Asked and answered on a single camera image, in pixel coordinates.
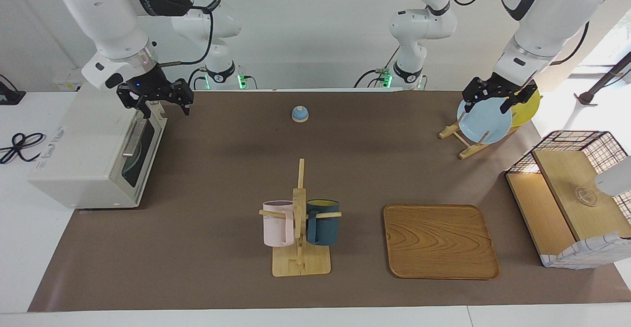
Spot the brown table mat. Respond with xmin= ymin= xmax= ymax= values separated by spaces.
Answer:
xmin=27 ymin=90 xmax=631 ymax=313

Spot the wooden tray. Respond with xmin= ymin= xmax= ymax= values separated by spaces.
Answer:
xmin=383 ymin=204 xmax=500 ymax=280

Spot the small clear glass object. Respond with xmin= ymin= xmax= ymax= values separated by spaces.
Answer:
xmin=574 ymin=186 xmax=598 ymax=207

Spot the glass oven door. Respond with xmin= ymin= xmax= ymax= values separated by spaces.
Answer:
xmin=116 ymin=101 xmax=168 ymax=208

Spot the wooden mug rack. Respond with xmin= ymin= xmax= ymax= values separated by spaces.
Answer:
xmin=259 ymin=158 xmax=342 ymax=277

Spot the white socket box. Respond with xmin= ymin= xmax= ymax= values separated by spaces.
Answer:
xmin=52 ymin=73 xmax=89 ymax=92

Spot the wire and wood shelf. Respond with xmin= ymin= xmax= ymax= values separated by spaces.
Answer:
xmin=505 ymin=130 xmax=631 ymax=269

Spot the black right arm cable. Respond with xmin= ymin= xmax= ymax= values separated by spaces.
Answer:
xmin=157 ymin=1 xmax=214 ymax=67

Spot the black stand pole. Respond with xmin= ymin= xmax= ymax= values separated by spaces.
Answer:
xmin=574 ymin=51 xmax=631 ymax=106

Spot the pink mug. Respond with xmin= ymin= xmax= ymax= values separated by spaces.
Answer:
xmin=262 ymin=200 xmax=295 ymax=248

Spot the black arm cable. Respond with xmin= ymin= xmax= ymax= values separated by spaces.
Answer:
xmin=157 ymin=1 xmax=214 ymax=67
xmin=446 ymin=0 xmax=591 ymax=66

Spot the white rounded plastic object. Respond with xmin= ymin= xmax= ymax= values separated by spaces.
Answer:
xmin=594 ymin=156 xmax=631 ymax=197

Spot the black device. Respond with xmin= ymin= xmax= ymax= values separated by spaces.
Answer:
xmin=0 ymin=74 xmax=26 ymax=106

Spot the black base cable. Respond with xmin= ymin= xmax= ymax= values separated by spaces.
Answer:
xmin=354 ymin=46 xmax=401 ymax=89

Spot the dark blue mug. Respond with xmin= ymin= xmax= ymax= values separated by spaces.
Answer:
xmin=306 ymin=199 xmax=340 ymax=247

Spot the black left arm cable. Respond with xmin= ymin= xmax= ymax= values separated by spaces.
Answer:
xmin=446 ymin=0 xmax=591 ymax=66

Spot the black coiled cable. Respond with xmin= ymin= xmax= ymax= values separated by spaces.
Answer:
xmin=0 ymin=132 xmax=46 ymax=165

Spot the white toaster oven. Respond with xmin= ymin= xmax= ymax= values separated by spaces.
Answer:
xmin=27 ymin=81 xmax=168 ymax=209

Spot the yellow plate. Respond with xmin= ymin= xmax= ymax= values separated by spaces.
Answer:
xmin=510 ymin=89 xmax=541 ymax=128

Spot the light blue plate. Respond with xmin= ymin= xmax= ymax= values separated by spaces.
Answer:
xmin=457 ymin=98 xmax=513 ymax=145

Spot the wooden plate rack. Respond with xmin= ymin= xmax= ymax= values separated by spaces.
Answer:
xmin=438 ymin=124 xmax=518 ymax=160

